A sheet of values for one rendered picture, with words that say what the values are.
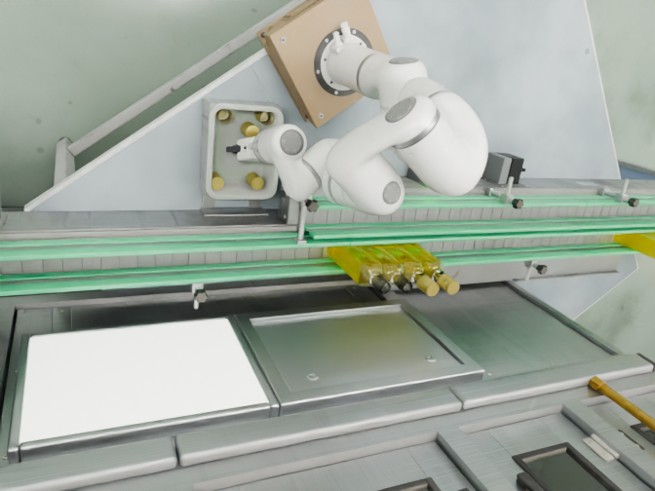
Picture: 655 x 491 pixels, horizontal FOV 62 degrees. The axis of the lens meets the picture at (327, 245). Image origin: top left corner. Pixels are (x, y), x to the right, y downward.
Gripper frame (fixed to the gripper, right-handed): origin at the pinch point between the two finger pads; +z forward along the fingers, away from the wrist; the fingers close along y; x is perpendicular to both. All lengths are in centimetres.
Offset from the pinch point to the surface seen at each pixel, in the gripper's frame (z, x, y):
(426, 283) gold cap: -27, -32, 32
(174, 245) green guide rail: -8.0, -20.7, -20.2
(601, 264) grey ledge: 3, -40, 125
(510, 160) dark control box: -2, -4, 79
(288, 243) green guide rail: -9.1, -22.1, 5.5
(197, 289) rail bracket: -11.1, -30.5, -16.5
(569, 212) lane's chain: -2, -21, 103
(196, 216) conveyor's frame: 4.1, -15.6, -13.0
